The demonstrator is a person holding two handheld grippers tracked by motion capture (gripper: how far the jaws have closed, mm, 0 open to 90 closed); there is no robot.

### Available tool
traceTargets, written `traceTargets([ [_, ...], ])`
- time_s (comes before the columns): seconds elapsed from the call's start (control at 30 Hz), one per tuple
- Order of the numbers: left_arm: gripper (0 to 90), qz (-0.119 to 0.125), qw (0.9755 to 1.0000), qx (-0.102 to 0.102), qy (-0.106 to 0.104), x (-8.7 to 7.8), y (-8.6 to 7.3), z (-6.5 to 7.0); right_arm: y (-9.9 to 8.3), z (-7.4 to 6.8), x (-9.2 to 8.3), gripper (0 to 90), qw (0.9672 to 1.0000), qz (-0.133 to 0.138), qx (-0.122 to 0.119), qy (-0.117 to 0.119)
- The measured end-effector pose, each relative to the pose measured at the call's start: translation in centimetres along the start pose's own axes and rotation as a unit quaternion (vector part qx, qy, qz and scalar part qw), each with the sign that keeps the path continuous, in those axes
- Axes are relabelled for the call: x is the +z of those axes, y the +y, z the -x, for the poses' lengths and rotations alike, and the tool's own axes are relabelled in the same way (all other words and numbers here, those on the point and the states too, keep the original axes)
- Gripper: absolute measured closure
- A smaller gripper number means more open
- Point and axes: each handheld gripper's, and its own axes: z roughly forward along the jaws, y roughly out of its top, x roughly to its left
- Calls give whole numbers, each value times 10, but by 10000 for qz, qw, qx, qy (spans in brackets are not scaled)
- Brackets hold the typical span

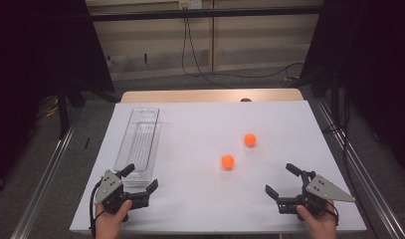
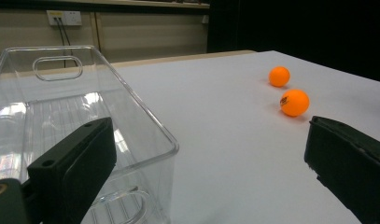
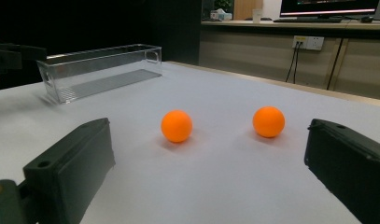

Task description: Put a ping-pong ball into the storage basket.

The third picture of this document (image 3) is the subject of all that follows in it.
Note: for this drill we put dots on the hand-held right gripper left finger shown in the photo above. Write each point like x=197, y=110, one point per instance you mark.
x=69, y=168

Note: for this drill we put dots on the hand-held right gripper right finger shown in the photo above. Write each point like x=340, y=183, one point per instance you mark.
x=349, y=165

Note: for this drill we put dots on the clear plastic storage box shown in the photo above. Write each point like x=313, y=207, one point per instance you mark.
x=103, y=82

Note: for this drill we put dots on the orange ping-pong ball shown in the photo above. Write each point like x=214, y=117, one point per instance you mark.
x=268, y=122
x=176, y=126

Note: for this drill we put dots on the white power outlet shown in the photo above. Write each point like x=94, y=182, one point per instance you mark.
x=312, y=43

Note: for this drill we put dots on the long wooden desk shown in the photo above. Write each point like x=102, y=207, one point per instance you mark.
x=265, y=59

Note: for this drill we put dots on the white table cover sheet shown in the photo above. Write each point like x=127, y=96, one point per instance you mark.
x=209, y=180

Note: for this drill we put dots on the black computer mouse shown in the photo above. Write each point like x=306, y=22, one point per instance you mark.
x=367, y=19

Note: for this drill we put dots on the black keyboard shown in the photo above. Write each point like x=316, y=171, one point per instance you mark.
x=307, y=20

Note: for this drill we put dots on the black computer monitor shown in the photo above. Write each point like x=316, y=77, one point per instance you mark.
x=327, y=6

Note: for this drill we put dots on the white cup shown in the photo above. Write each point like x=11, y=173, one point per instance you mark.
x=257, y=16

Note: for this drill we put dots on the wooden door panel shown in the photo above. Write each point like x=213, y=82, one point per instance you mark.
x=246, y=9

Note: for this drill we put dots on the tissue box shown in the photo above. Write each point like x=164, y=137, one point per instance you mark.
x=222, y=15

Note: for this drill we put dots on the green plant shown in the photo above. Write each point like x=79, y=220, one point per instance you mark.
x=223, y=4

